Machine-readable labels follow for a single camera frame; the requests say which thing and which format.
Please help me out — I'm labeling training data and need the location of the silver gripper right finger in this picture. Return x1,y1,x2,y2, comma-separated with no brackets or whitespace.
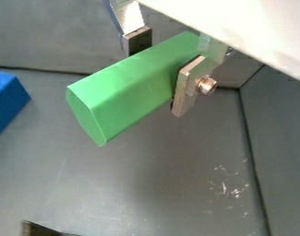
171,33,228,117

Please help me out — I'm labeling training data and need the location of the green hexagon block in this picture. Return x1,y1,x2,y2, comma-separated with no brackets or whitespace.
65,31,198,146

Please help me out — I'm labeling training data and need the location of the blue foam shape board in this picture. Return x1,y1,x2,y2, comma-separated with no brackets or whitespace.
0,72,30,134

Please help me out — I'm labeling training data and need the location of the black curved cradle stand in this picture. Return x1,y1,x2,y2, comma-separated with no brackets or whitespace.
20,220,79,236

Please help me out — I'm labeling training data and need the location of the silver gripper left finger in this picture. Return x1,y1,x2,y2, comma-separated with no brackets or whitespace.
103,0,151,56

